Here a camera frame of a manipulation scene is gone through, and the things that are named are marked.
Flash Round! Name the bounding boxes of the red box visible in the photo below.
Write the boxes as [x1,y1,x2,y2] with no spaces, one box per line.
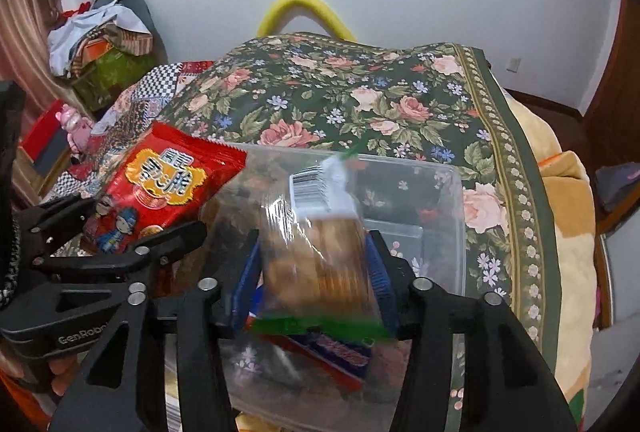
[19,103,77,175]

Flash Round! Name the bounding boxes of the green floral blanket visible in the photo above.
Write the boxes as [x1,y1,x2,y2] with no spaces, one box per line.
[155,32,563,432]

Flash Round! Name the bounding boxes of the yellow fleece blanket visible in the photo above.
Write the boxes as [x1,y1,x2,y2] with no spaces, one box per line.
[492,62,603,432]

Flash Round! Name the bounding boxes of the pink plush toy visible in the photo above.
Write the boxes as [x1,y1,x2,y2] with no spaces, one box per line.
[59,103,95,159]

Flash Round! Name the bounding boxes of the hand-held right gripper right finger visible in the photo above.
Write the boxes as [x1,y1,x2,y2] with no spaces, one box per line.
[365,231,577,432]

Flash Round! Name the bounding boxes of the green cardboard box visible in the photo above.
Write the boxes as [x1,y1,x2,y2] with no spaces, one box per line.
[69,51,157,114]

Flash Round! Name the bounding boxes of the brown wooden door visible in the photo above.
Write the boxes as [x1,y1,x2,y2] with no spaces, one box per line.
[582,0,640,158]

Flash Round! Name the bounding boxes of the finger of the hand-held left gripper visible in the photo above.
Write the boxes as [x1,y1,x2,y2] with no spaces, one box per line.
[14,196,97,259]
[34,221,209,284]

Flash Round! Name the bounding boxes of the blue and red snack packet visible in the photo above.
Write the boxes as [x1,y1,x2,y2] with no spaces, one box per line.
[249,284,377,389]

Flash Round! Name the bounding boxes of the checkered patchwork quilt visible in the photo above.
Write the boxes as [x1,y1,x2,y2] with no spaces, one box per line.
[42,59,217,258]

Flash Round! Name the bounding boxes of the person's left hand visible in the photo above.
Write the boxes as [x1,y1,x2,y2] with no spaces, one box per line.
[47,354,82,399]

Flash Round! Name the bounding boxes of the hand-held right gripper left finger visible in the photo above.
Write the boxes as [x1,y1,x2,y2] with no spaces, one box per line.
[47,232,262,432]

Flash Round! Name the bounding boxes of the clear biscuit packet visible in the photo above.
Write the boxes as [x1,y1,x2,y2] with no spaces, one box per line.
[249,151,397,339]

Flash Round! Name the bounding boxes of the dark grey chair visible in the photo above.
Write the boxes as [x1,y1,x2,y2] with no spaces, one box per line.
[92,0,157,44]

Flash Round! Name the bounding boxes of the pink striped curtain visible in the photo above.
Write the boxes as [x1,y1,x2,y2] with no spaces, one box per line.
[0,0,72,118]

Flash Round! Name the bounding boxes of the clear plastic container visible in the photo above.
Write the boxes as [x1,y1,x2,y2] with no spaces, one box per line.
[164,141,469,432]

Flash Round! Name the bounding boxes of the white crumpled cloth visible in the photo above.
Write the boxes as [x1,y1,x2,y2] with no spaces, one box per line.
[47,2,152,78]

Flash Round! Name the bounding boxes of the dark purple cloth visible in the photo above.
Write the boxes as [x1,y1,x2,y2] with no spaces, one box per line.
[594,163,640,214]

